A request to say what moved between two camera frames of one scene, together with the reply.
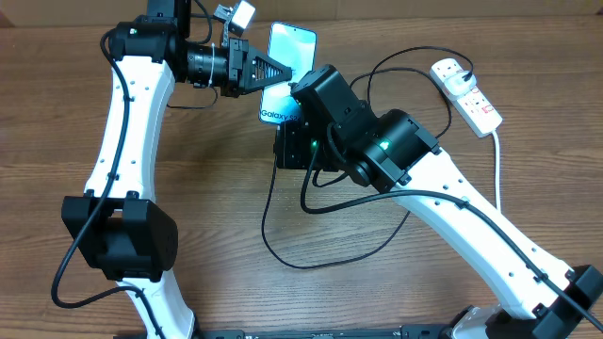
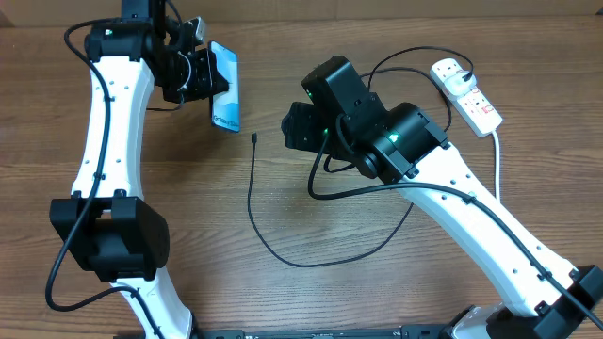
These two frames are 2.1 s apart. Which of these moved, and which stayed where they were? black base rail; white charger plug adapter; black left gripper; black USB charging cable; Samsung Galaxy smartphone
Moved: black USB charging cable; black left gripper; Samsung Galaxy smartphone
Stayed: white charger plug adapter; black base rail
